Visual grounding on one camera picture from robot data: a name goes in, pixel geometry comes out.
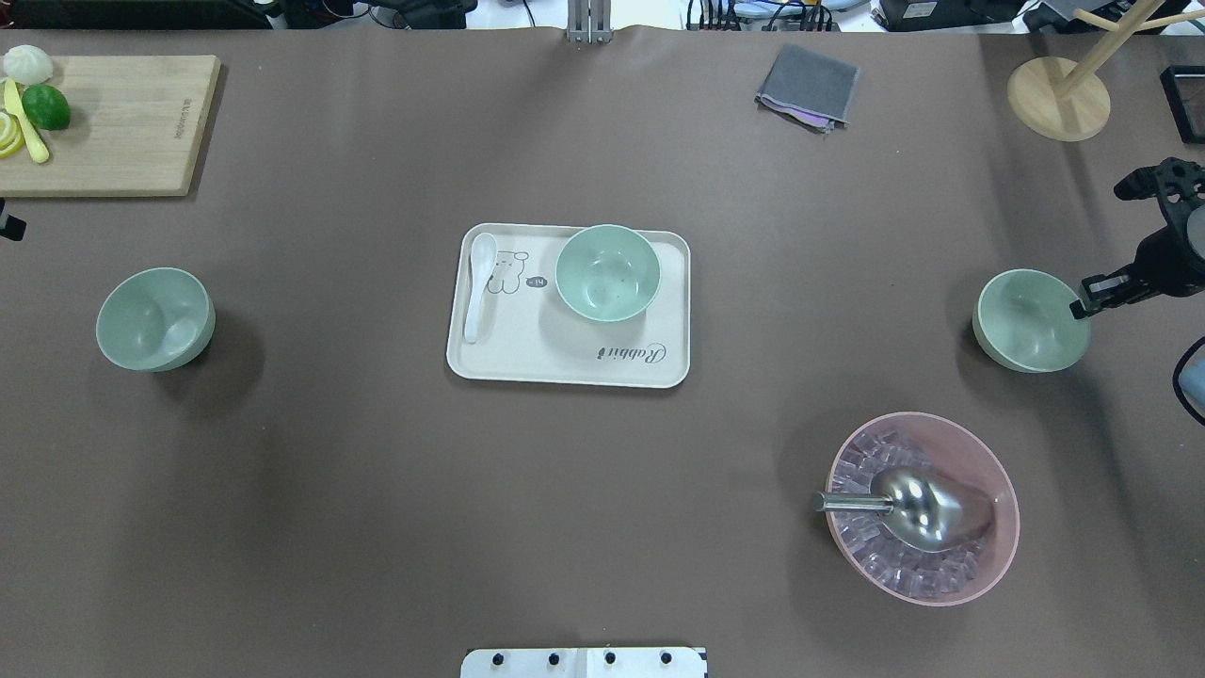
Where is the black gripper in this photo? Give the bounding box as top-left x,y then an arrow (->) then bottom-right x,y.
1068,157 -> 1204,320

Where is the green bowl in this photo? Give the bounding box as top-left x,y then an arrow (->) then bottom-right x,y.
554,224 -> 663,323
972,267 -> 1091,375
95,267 -> 217,373

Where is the wooden mug tree stand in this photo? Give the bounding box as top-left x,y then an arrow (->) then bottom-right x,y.
1006,1 -> 1204,142

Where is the pink bowl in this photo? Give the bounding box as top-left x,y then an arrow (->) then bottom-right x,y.
825,412 -> 1019,606

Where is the grey folded cloth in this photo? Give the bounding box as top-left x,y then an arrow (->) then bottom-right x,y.
754,45 -> 862,134

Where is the cream serving tray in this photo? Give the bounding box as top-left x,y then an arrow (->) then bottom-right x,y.
446,222 -> 692,389

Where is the wooden cutting board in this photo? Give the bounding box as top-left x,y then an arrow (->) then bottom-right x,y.
1,55 -> 222,197

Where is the green lime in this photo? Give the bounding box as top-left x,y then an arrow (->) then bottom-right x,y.
20,83 -> 72,130

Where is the lemon slice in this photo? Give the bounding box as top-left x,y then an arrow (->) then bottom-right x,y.
0,110 -> 24,158

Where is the yellow plastic knife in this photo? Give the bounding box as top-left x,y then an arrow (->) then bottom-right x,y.
2,78 -> 51,164

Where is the black frame object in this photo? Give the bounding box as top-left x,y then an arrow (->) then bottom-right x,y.
1159,65 -> 1204,145

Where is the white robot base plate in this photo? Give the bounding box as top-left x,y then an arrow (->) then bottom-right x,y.
459,645 -> 709,677

